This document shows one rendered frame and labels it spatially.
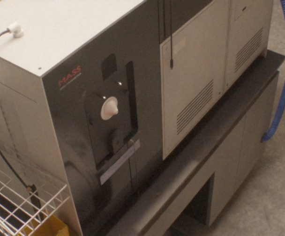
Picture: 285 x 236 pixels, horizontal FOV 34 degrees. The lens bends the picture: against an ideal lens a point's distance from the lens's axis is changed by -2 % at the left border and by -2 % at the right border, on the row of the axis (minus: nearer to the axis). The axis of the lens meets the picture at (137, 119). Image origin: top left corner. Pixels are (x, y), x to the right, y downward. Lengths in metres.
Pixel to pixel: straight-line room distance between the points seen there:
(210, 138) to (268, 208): 0.84
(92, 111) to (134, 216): 0.51
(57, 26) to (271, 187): 1.76
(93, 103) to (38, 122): 0.15
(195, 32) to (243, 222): 1.25
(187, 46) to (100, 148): 0.41
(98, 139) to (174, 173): 0.49
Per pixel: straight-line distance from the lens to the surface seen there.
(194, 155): 1.68
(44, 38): 1.03
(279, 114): 2.28
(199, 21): 1.41
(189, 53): 1.42
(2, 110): 1.18
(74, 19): 1.08
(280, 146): 2.77
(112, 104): 1.16
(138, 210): 1.53
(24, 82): 0.99
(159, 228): 1.64
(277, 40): 3.58
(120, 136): 1.25
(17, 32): 1.05
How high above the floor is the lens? 2.00
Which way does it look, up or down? 44 degrees down
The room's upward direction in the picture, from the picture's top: 5 degrees counter-clockwise
